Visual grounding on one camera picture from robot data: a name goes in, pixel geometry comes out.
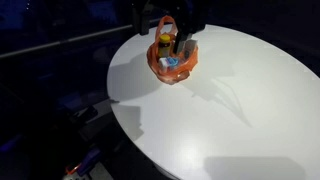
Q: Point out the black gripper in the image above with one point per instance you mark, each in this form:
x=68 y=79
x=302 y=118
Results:
x=173 y=10

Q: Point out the brown bottle with yellow cap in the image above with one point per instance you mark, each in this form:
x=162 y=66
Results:
x=164 y=46

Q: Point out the white bottle with white cap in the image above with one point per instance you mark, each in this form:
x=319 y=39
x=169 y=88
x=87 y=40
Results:
x=190 y=47

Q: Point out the blue white mint package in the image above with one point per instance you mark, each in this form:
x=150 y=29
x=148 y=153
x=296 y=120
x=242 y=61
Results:
x=169 y=63

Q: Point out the orange plastic bag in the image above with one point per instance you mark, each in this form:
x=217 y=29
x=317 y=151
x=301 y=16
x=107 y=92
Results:
x=173 y=75

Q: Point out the blue purple tool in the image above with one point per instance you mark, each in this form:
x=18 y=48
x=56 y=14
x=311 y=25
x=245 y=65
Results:
x=89 y=161

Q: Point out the small orange object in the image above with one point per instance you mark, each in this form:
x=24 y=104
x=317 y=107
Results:
x=71 y=169

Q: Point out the grey metal rail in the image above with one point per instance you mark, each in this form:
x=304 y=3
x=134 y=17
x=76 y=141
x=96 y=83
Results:
x=66 y=40

